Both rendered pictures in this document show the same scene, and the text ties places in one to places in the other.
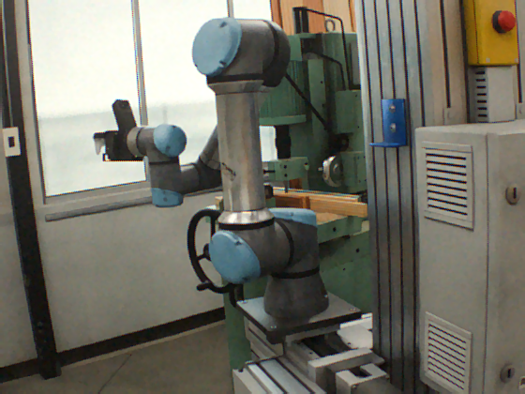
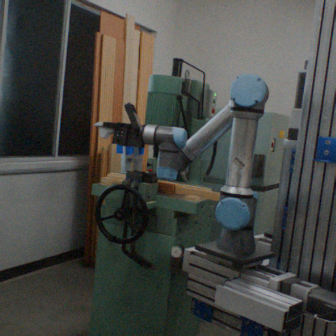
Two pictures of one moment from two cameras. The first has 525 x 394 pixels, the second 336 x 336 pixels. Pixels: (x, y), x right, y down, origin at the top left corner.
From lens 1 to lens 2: 102 cm
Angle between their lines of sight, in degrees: 27
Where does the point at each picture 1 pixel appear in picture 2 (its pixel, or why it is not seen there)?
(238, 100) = (254, 124)
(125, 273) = not seen: outside the picture
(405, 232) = (323, 208)
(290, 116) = not seen: hidden behind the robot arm
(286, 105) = (170, 123)
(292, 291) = (245, 237)
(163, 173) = (173, 158)
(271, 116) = not seen: hidden behind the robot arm
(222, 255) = (229, 212)
